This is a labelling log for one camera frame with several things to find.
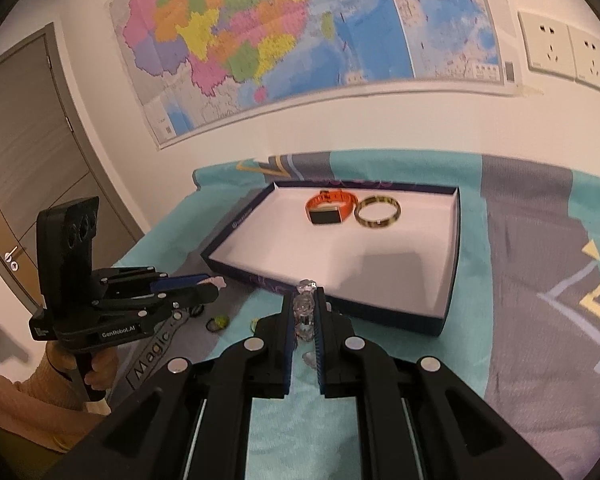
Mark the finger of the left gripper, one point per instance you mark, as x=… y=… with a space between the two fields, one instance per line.
x=192 y=299
x=178 y=282

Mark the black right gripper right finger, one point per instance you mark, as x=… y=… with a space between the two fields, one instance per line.
x=416 y=420

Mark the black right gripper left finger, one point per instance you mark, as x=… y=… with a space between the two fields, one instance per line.
x=190 y=420

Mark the black ring green stone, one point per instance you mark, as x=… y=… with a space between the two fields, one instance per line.
x=217 y=323

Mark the orange smart watch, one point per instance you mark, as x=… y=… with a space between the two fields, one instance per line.
x=330 y=207

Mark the tortoiseshell bangle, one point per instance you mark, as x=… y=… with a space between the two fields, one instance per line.
x=377 y=212

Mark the gold ring pale stone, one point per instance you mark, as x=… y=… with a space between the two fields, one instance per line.
x=253 y=325

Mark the person's left hand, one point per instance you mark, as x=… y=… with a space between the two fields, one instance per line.
x=104 y=365

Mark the teal grey patterned bedsheet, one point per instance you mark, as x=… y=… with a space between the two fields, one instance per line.
x=524 y=325

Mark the brown wooden door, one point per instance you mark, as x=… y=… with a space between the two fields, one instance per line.
x=46 y=159

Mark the navy tray box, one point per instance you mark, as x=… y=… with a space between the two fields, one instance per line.
x=401 y=276

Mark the silver door handle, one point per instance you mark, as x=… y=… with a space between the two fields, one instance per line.
x=10 y=258

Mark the colourful wall map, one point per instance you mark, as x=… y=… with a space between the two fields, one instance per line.
x=198 y=64

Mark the white wall socket left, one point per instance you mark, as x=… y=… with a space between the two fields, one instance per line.
x=548 y=45

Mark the white wall socket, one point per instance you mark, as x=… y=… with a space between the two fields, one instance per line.
x=586 y=54
x=548 y=45

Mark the white wall socket middle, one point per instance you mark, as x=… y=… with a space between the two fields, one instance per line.
x=586 y=54

